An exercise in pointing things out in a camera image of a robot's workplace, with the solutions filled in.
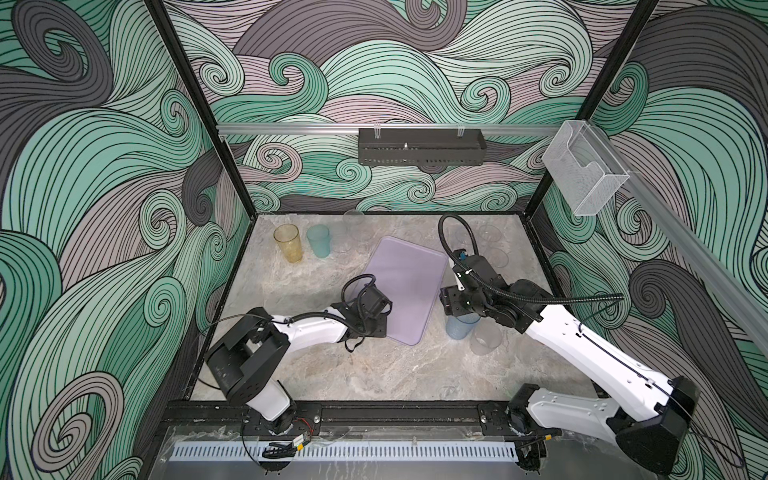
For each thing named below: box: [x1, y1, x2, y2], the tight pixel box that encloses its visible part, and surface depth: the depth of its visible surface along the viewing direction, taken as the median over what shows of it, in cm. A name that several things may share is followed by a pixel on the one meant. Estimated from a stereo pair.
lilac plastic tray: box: [360, 236, 449, 346], surface depth 102 cm
